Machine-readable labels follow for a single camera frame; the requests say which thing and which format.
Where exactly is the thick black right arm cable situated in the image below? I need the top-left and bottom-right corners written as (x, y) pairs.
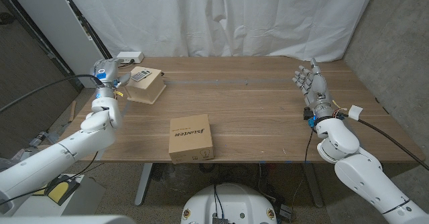
top-left (360, 118), bottom-right (429, 171)

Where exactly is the brown cardboard box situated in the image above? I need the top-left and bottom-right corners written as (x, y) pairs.
top-left (168, 113), bottom-right (215, 164)

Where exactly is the white cloth curtain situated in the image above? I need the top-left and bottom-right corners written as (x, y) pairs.
top-left (60, 0), bottom-right (379, 63)

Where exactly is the grey metal table leg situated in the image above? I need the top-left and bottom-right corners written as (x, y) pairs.
top-left (303, 163), bottom-right (324, 209)
top-left (134, 162), bottom-right (154, 207)

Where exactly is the white board panel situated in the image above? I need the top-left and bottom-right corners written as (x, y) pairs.
top-left (3, 0), bottom-right (112, 89)

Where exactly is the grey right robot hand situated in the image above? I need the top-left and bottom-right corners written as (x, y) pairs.
top-left (291, 57), bottom-right (336, 121)

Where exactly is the white power strip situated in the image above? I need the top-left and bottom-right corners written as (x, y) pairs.
top-left (116, 51), bottom-right (145, 64)

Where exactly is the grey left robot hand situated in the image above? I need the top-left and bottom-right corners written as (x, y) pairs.
top-left (89, 58), bottom-right (131, 99)

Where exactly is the yellow black foot pedal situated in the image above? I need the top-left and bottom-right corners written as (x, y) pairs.
top-left (44, 174), bottom-right (82, 207)

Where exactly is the grey metal cylinder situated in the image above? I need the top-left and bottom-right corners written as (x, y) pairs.
top-left (29, 131), bottom-right (48, 148)

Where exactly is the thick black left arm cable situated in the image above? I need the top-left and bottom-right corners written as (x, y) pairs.
top-left (0, 74), bottom-right (105, 114)

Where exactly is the black frame post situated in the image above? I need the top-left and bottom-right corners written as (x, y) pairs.
top-left (56, 0), bottom-right (113, 61)

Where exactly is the grey power adapter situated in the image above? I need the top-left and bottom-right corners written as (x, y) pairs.
top-left (277, 203), bottom-right (296, 222)

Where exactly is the light wooden drawer box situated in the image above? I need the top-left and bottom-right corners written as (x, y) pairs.
top-left (123, 66), bottom-right (167, 105)

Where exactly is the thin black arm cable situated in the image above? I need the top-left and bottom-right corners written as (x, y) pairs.
top-left (291, 129), bottom-right (314, 211)
top-left (0, 150), bottom-right (101, 207)

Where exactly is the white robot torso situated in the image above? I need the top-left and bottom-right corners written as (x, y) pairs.
top-left (180, 182), bottom-right (278, 224)

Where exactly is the white pedal platform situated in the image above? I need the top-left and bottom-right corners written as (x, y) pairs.
top-left (13, 174), bottom-right (107, 217)

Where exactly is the grey pocket calculator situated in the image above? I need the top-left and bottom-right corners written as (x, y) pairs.
top-left (129, 69), bottom-right (153, 82)

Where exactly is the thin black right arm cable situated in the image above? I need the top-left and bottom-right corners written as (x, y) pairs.
top-left (291, 129), bottom-right (314, 211)

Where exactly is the white tape wrap on cable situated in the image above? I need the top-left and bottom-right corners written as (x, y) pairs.
top-left (347, 105), bottom-right (364, 121)

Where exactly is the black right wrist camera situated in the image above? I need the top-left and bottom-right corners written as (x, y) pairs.
top-left (303, 107), bottom-right (317, 128)

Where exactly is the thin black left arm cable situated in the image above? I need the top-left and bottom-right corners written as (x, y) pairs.
top-left (0, 150), bottom-right (101, 207)

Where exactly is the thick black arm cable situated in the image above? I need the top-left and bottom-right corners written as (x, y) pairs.
top-left (360, 118), bottom-right (429, 171)
top-left (0, 74), bottom-right (105, 114)

